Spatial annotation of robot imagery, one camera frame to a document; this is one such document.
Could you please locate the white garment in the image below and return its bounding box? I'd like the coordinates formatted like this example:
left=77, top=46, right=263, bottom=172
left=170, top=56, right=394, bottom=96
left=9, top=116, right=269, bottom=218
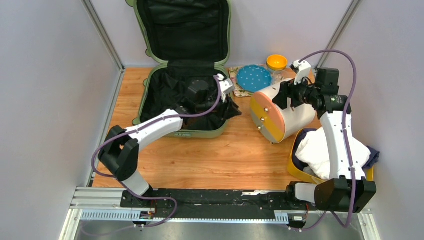
left=295, top=127, right=375, bottom=180

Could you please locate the aluminium frame rail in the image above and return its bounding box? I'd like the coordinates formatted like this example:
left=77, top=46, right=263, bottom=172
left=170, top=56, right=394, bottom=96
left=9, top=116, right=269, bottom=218
left=60, top=187, right=381, bottom=240

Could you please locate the yellow plastic basin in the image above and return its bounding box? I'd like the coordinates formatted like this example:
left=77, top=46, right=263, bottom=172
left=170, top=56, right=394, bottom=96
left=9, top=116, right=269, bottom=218
left=288, top=129, right=375, bottom=184

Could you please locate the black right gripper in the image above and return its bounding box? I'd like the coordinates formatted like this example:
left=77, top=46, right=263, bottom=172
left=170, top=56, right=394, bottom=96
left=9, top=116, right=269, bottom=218
left=271, top=74, right=319, bottom=110

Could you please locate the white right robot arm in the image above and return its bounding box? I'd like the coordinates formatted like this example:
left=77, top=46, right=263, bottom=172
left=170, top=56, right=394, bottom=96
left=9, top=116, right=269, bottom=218
left=272, top=67, right=377, bottom=214

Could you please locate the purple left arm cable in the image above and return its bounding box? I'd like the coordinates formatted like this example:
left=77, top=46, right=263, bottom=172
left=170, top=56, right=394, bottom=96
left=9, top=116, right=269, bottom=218
left=91, top=75, right=223, bottom=229

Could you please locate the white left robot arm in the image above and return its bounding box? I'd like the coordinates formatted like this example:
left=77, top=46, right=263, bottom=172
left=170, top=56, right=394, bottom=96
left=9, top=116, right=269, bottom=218
left=92, top=74, right=242, bottom=208

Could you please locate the green hard-shell suitcase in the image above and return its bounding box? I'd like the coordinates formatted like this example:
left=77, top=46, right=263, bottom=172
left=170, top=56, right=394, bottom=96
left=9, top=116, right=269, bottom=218
left=128, top=0, right=231, bottom=139

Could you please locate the white and orange drawer cabinet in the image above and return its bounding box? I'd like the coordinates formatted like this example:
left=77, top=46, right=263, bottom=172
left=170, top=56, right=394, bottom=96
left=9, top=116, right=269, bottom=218
left=249, top=78, right=316, bottom=144

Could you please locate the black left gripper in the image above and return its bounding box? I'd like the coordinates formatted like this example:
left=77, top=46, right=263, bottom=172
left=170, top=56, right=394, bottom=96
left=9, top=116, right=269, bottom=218
left=197, top=93, right=243, bottom=122

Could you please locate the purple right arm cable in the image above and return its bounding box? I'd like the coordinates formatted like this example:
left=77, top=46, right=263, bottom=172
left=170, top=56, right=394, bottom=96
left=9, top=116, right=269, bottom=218
left=288, top=49, right=359, bottom=232

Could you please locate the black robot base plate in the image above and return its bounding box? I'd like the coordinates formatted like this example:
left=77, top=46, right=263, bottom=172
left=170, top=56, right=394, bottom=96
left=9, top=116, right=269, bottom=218
left=120, top=188, right=316, bottom=220

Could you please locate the blue polka dot plate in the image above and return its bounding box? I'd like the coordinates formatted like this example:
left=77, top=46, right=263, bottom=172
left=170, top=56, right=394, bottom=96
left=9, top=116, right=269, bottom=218
left=236, top=64, right=273, bottom=93

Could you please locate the navy blue garment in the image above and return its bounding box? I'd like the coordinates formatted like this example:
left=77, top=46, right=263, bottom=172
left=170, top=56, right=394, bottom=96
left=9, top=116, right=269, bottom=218
left=292, top=128, right=380, bottom=178

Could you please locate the floral placemat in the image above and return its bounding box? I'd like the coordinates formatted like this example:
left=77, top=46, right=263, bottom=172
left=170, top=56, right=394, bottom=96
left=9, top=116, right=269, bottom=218
left=228, top=64, right=274, bottom=98

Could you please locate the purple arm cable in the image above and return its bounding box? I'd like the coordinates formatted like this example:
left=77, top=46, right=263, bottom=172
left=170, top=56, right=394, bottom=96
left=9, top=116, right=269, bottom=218
left=91, top=75, right=223, bottom=229
left=288, top=49, right=359, bottom=232

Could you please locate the clear drinking glass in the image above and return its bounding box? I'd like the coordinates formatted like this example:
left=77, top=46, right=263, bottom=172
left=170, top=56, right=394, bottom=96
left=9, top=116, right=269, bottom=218
left=271, top=69, right=292, bottom=85

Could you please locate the small yellow bowl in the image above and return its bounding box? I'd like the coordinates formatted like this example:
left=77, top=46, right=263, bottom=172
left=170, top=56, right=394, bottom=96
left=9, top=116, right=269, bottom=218
left=266, top=54, right=288, bottom=71

